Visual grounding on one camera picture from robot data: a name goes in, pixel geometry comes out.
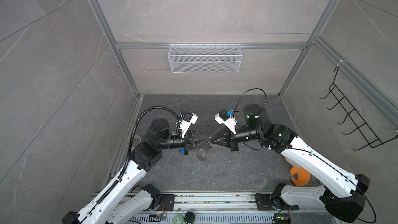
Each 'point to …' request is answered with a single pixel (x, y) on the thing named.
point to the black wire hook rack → (372, 140)
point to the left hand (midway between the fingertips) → (208, 137)
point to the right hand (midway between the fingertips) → (212, 139)
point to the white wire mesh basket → (205, 58)
